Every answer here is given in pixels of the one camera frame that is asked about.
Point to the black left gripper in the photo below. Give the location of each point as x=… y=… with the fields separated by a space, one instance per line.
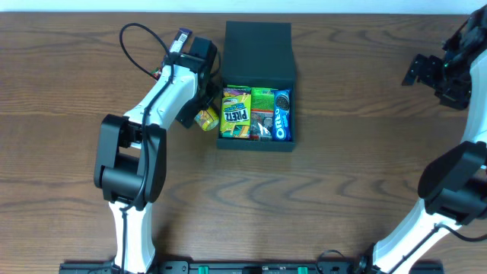
x=205 y=101

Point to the blue Oreo cookie pack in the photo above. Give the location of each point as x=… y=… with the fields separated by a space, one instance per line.
x=281 y=124

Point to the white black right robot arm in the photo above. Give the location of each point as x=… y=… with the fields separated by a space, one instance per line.
x=450 y=196

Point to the dark blue chocolate bar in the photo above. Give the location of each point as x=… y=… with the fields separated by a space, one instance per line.
x=180 y=40

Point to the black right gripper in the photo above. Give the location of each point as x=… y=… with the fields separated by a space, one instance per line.
x=431 y=72

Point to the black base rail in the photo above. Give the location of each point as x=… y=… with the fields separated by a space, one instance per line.
x=183 y=267

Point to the red KitKat Milo bar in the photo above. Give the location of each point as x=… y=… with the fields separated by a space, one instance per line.
x=156 y=73

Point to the green gummy candy bag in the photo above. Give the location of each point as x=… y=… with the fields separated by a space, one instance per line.
x=261 y=113

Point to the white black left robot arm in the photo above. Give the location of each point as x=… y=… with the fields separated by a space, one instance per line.
x=131 y=167

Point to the yellow Pretz snack box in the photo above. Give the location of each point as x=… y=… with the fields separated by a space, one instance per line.
x=235 y=113

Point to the dark green box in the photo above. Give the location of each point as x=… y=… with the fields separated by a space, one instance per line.
x=259 y=55

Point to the yellow Mentos bottle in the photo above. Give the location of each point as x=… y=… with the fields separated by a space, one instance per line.
x=207 y=119

